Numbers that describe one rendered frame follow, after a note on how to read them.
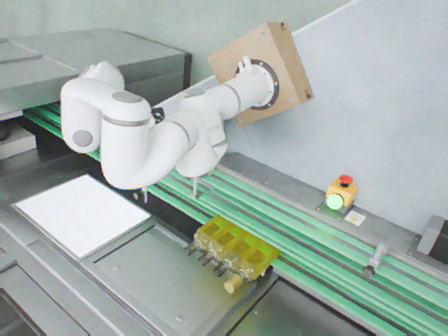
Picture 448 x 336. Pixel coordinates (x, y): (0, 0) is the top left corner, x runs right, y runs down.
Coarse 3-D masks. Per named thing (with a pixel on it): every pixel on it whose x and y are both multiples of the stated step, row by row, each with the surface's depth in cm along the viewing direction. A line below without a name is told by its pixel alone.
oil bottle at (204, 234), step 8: (216, 216) 127; (208, 224) 123; (216, 224) 123; (224, 224) 123; (200, 232) 119; (208, 232) 119; (216, 232) 120; (200, 240) 117; (208, 240) 117; (200, 248) 119
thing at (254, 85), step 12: (240, 72) 112; (252, 72) 110; (264, 72) 110; (228, 84) 102; (240, 84) 104; (252, 84) 106; (264, 84) 110; (240, 96) 102; (252, 96) 106; (264, 96) 112; (240, 108) 103
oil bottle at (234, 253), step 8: (248, 232) 122; (240, 240) 118; (248, 240) 119; (256, 240) 119; (232, 248) 115; (240, 248) 115; (248, 248) 115; (224, 256) 113; (232, 256) 112; (240, 256) 112; (232, 264) 112
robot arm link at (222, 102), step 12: (192, 96) 93; (204, 96) 93; (216, 96) 95; (228, 96) 98; (180, 108) 95; (192, 108) 92; (204, 108) 92; (216, 108) 94; (228, 108) 98; (204, 120) 93; (216, 120) 94; (216, 132) 95; (216, 144) 95
